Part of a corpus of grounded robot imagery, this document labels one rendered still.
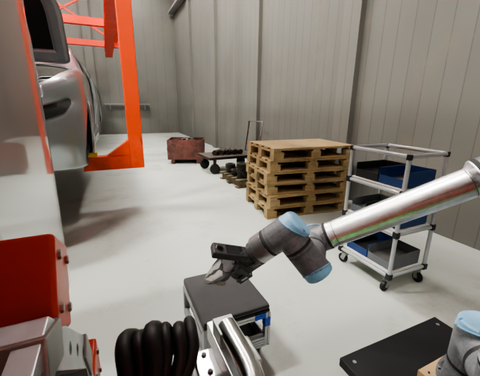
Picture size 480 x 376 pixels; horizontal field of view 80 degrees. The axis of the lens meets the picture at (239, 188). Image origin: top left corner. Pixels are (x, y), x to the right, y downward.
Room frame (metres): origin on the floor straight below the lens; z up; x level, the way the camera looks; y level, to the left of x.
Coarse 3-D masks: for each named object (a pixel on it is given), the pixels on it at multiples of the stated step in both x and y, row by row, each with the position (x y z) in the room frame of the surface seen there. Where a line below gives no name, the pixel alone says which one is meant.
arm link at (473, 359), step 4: (476, 352) 0.70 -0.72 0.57; (468, 356) 0.71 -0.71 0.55; (472, 356) 0.70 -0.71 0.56; (476, 356) 0.69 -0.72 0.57; (468, 360) 0.70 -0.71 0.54; (472, 360) 0.69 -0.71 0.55; (476, 360) 0.68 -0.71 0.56; (464, 364) 0.71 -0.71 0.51; (468, 364) 0.70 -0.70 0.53; (472, 364) 0.68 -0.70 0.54; (476, 364) 0.66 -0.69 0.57; (468, 368) 0.69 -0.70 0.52; (472, 368) 0.68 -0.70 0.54; (476, 368) 0.65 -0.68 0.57; (468, 372) 0.69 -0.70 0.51; (472, 372) 0.67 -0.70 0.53; (476, 372) 0.65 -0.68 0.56
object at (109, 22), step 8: (72, 0) 10.77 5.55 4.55; (104, 0) 6.30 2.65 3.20; (112, 0) 5.55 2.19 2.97; (64, 8) 10.66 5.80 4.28; (104, 8) 6.80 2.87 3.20; (112, 8) 5.99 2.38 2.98; (64, 16) 7.96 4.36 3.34; (72, 16) 8.03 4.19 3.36; (80, 16) 8.10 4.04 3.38; (88, 16) 8.18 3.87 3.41; (104, 16) 7.39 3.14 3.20; (112, 16) 6.50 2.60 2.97; (72, 24) 8.15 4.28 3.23; (80, 24) 8.15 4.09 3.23; (88, 24) 8.17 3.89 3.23; (96, 24) 8.25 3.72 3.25; (104, 24) 8.02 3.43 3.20; (112, 24) 7.06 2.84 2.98; (104, 32) 8.89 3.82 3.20; (112, 32) 7.82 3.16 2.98; (72, 40) 10.66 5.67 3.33; (80, 40) 10.75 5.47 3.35; (88, 40) 10.85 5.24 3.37; (96, 40) 10.96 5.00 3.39; (112, 40) 8.76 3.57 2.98; (112, 48) 9.99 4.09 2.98; (112, 56) 11.47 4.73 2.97
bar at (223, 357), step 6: (210, 324) 0.34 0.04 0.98; (210, 330) 0.33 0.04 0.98; (210, 336) 0.33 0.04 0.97; (210, 342) 0.33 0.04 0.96; (216, 342) 0.31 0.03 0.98; (216, 348) 0.31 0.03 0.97; (216, 354) 0.31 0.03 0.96; (222, 354) 0.29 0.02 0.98; (228, 354) 0.29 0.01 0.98; (222, 360) 0.29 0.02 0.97; (228, 360) 0.28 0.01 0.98; (222, 366) 0.29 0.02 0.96; (228, 366) 0.27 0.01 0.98; (234, 366) 0.27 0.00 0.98; (222, 372) 0.29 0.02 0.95; (228, 372) 0.27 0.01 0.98; (234, 372) 0.27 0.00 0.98
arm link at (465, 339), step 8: (464, 312) 0.83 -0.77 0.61; (472, 312) 0.83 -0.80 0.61; (456, 320) 0.82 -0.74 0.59; (464, 320) 0.79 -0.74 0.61; (472, 320) 0.79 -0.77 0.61; (456, 328) 0.80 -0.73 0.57; (464, 328) 0.77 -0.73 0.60; (472, 328) 0.75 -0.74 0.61; (456, 336) 0.79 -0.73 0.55; (464, 336) 0.76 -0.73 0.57; (472, 336) 0.75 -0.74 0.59; (456, 344) 0.78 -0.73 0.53; (464, 344) 0.75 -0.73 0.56; (472, 344) 0.73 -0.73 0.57; (448, 352) 0.82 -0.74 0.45; (456, 352) 0.77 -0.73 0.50; (464, 352) 0.73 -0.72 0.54; (472, 352) 0.71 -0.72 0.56; (456, 360) 0.77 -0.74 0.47; (464, 360) 0.72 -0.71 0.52; (464, 368) 0.71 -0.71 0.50
